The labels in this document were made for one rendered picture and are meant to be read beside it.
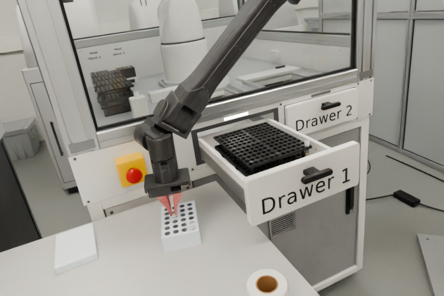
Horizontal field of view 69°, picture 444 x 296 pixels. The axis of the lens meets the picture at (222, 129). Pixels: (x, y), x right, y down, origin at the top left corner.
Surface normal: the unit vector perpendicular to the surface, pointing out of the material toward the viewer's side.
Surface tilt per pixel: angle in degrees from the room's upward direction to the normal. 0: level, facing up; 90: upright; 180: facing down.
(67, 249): 0
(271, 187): 90
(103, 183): 90
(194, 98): 103
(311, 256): 90
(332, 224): 90
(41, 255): 0
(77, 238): 0
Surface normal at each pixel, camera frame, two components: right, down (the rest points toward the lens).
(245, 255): -0.12, -0.92
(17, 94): 0.34, 0.30
